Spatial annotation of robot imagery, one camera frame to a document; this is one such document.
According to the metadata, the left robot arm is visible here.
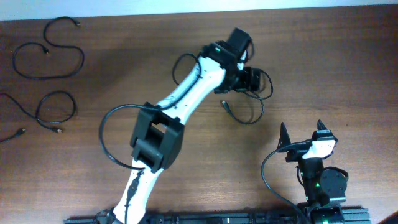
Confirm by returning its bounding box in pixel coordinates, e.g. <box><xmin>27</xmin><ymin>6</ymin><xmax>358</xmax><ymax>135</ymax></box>
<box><xmin>109</xmin><ymin>28</ymin><xmax>259</xmax><ymax>223</ymax></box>

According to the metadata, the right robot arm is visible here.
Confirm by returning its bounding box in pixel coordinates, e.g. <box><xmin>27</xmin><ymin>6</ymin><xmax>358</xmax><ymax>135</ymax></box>
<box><xmin>277</xmin><ymin>120</ymin><xmax>348</xmax><ymax>223</ymax></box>

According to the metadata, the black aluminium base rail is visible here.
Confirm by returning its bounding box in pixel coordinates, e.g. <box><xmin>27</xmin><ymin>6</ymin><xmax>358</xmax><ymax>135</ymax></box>
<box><xmin>63</xmin><ymin>207</ymin><xmax>371</xmax><ymax>224</ymax></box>

